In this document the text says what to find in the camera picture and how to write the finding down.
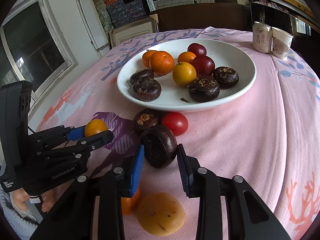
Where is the orange fruit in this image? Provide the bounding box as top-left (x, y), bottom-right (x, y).
top-left (84, 119), bottom-right (108, 137)

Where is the dark water chestnut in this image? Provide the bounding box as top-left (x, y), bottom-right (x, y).
top-left (140, 125), bottom-right (177, 169)
top-left (132, 77), bottom-right (162, 102)
top-left (129, 69), bottom-right (155, 85)
top-left (213, 66), bottom-right (239, 89)

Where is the yellow brown potato fruit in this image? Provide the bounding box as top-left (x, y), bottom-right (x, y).
top-left (136, 192), bottom-right (186, 236)

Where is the small red tomato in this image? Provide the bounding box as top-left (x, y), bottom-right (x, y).
top-left (161, 112), bottom-right (189, 137)

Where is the dark water chestnut scarred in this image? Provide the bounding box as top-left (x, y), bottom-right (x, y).
top-left (133, 108), bottom-right (162, 135)

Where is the red plum large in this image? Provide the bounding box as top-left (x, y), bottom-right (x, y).
top-left (191, 55), bottom-right (215, 76)

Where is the dark water chestnut carved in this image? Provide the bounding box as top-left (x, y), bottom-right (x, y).
top-left (188, 76), bottom-right (220, 102)

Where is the yellow orange kumquat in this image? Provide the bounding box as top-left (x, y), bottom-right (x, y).
top-left (172, 62), bottom-right (197, 87)

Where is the grey sleeve forearm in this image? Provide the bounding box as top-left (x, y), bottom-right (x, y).
top-left (1, 187), bottom-right (38, 239)

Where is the person's left hand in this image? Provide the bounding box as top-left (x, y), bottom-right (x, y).
top-left (10, 179), bottom-right (73, 214)

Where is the white oval plate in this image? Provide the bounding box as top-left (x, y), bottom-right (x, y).
top-left (117, 38), bottom-right (257, 112)

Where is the pink printed tablecloth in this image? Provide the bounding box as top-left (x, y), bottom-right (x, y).
top-left (31, 27), bottom-right (319, 239)

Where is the dark water chestnut front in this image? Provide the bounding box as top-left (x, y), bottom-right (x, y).
top-left (129, 69), bottom-right (155, 85)

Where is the white framed window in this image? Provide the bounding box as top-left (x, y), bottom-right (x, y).
top-left (1, 0), bottom-right (78, 101)

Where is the orange tangerine behind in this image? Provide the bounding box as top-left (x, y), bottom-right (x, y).
top-left (142, 50), bottom-right (157, 68)

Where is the large orange tangerine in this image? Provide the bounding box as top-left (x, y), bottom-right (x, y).
top-left (149, 51), bottom-right (175, 75)

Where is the small orange tangerine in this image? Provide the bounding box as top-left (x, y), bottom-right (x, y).
top-left (177, 51), bottom-right (196, 64)

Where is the dark red plum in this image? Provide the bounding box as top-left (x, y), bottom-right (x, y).
top-left (187, 43), bottom-right (207, 56)

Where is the blue patterned box stack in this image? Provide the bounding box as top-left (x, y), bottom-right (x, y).
top-left (104, 0), bottom-right (147, 28)

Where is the white framed board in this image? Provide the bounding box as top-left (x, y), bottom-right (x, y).
top-left (109, 16), bottom-right (158, 48)

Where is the dark wooden cabinet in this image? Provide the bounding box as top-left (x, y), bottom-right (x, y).
top-left (154, 3), bottom-right (252, 31)

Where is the white beverage can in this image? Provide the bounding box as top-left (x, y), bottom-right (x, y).
top-left (252, 21), bottom-right (272, 54)

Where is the white paper cup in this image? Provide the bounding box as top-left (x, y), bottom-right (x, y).
top-left (271, 27), bottom-right (293, 59)

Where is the black glossy panel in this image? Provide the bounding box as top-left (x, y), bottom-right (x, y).
top-left (250, 2), bottom-right (319, 36)

